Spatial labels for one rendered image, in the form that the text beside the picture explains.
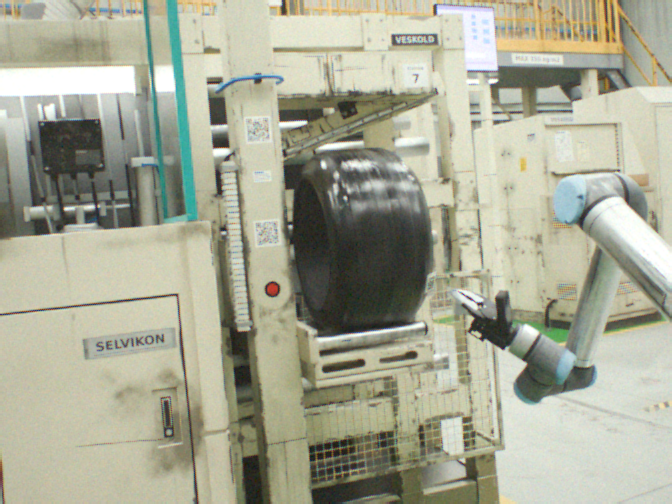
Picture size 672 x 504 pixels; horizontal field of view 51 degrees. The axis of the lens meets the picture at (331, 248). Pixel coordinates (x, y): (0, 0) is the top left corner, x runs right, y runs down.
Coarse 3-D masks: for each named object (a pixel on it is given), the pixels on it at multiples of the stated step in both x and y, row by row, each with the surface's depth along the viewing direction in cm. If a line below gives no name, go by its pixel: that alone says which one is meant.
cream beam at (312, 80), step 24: (288, 72) 227; (312, 72) 229; (336, 72) 232; (360, 72) 234; (384, 72) 237; (432, 72) 242; (288, 96) 227; (312, 96) 230; (336, 96) 232; (360, 96) 236; (384, 96) 240; (408, 96) 245
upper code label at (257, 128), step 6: (246, 120) 197; (252, 120) 197; (258, 120) 198; (264, 120) 198; (246, 126) 197; (252, 126) 197; (258, 126) 198; (264, 126) 198; (270, 126) 199; (246, 132) 197; (252, 132) 197; (258, 132) 198; (264, 132) 198; (270, 132) 199; (246, 138) 197; (252, 138) 198; (258, 138) 198; (264, 138) 199; (270, 138) 199
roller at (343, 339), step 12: (396, 324) 206; (408, 324) 206; (420, 324) 206; (324, 336) 198; (336, 336) 199; (348, 336) 200; (360, 336) 200; (372, 336) 201; (384, 336) 203; (396, 336) 204; (408, 336) 205; (324, 348) 198; (336, 348) 200
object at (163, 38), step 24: (144, 0) 170; (168, 0) 119; (168, 24) 119; (168, 48) 129; (168, 72) 133; (168, 96) 138; (168, 120) 143; (168, 144) 148; (168, 168) 154; (192, 168) 121; (168, 192) 160; (192, 192) 121; (168, 216) 167; (192, 216) 121
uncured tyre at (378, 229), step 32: (320, 160) 204; (352, 160) 199; (384, 160) 201; (320, 192) 198; (352, 192) 191; (384, 192) 193; (416, 192) 196; (320, 224) 239; (352, 224) 188; (384, 224) 190; (416, 224) 192; (320, 256) 240; (352, 256) 188; (384, 256) 190; (416, 256) 192; (320, 288) 235; (352, 288) 191; (384, 288) 193; (416, 288) 196; (320, 320) 212; (352, 320) 198; (384, 320) 202
